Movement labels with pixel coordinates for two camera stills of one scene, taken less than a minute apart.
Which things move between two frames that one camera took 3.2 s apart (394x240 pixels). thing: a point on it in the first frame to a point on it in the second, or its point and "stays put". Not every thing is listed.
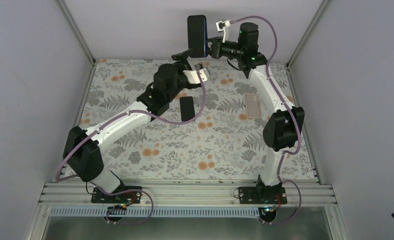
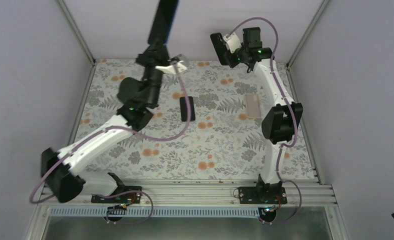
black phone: [187, 108] stays put
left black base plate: [99, 196] stays put
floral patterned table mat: [214, 130] stays put
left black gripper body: [183, 64] to [144, 61]
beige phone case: [253, 105] stays put
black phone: [197, 36] to [163, 21]
